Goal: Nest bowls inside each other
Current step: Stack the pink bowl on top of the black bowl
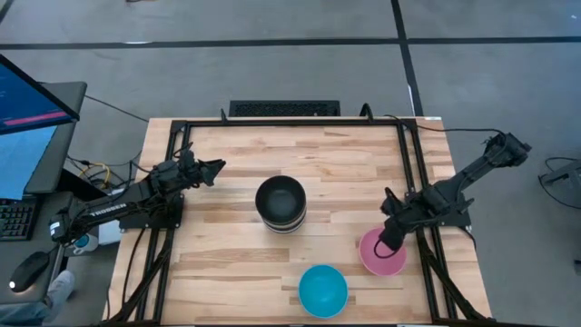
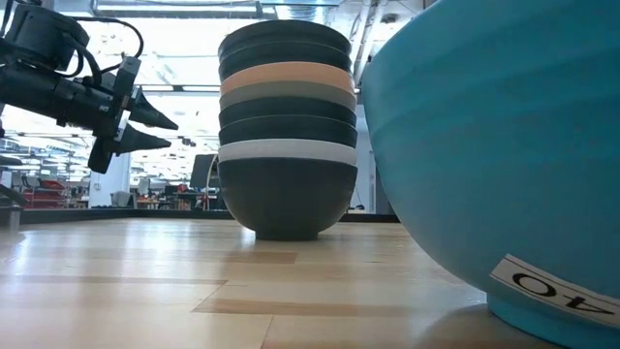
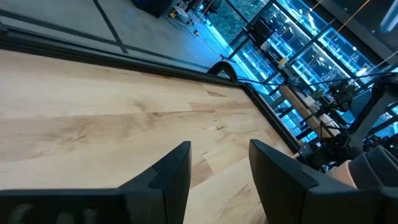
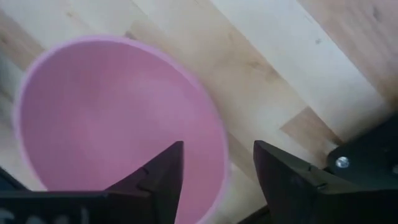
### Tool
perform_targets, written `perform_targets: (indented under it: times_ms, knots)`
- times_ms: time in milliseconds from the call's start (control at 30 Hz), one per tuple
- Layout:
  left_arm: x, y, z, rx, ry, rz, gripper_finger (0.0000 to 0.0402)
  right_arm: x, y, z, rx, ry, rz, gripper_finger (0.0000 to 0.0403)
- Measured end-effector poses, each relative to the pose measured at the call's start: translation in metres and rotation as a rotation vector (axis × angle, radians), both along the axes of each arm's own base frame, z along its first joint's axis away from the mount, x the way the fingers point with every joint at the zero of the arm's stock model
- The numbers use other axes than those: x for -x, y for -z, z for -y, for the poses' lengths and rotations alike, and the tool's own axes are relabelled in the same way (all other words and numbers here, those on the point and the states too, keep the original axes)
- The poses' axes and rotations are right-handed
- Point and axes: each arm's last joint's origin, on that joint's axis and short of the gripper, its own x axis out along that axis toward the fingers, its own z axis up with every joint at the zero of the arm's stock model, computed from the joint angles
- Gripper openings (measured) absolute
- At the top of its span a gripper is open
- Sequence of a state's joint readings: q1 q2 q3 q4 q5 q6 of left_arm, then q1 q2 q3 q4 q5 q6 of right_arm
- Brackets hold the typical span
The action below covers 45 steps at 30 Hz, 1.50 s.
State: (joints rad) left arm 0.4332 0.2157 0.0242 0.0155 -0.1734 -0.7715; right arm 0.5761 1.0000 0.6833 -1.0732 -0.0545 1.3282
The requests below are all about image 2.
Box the peach bowl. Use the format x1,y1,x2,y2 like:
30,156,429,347
220,61,357,97

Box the dark background monitor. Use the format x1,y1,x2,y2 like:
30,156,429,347
189,153,219,190

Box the black metal table frame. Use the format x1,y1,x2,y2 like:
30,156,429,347
0,206,401,227

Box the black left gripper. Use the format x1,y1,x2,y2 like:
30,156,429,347
57,55,179,175

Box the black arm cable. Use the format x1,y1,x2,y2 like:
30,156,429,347
67,16,145,74

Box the white number label sticker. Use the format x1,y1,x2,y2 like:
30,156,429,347
488,253,620,331

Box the red storage bins rack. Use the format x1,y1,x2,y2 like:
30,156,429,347
21,178,67,209

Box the teal bowl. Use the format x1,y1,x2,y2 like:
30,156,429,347
360,0,620,349

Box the white pillar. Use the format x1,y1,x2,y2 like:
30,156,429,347
88,152,132,208

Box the white bowl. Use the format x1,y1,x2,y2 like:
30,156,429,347
217,139,358,166

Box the dark grey bowl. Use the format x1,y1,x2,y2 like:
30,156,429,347
217,18,353,62
217,157,358,242
218,114,359,148
218,41,354,81
218,95,358,128

